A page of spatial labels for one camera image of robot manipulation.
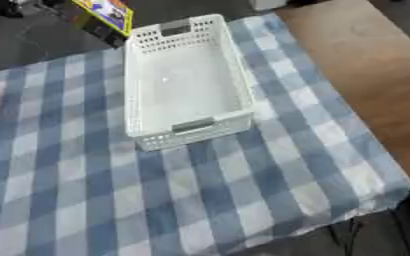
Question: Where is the black cable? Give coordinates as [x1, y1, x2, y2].
[343, 217, 366, 256]

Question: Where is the white plastic perforated basket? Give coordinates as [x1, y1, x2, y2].
[122, 13, 258, 153]

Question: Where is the yellow and purple printed box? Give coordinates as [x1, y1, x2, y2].
[70, 0, 135, 50]

